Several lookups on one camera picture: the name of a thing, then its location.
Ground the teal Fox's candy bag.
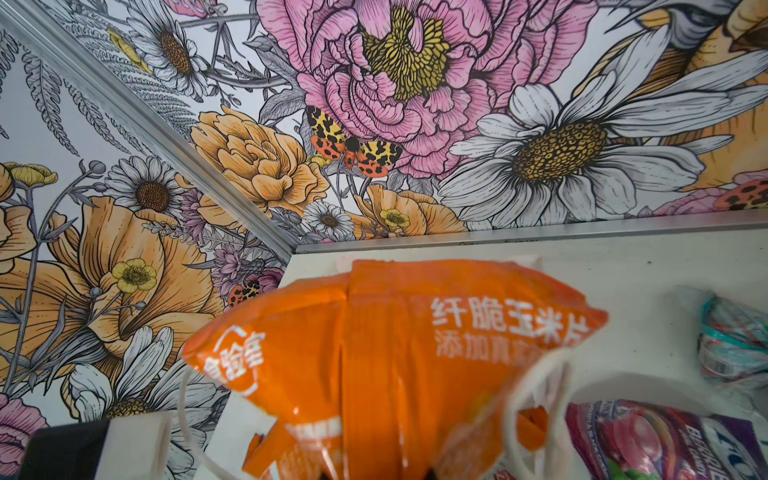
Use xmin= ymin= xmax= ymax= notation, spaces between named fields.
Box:
xmin=675 ymin=286 xmax=767 ymax=395

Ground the purple pink candy bag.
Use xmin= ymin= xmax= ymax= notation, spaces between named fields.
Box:
xmin=566 ymin=400 xmax=767 ymax=479

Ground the white green paper bag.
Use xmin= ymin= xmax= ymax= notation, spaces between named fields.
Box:
xmin=183 ymin=332 xmax=567 ymax=479

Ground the orange corn chips bag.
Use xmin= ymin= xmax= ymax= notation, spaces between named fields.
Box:
xmin=182 ymin=260 xmax=608 ymax=479

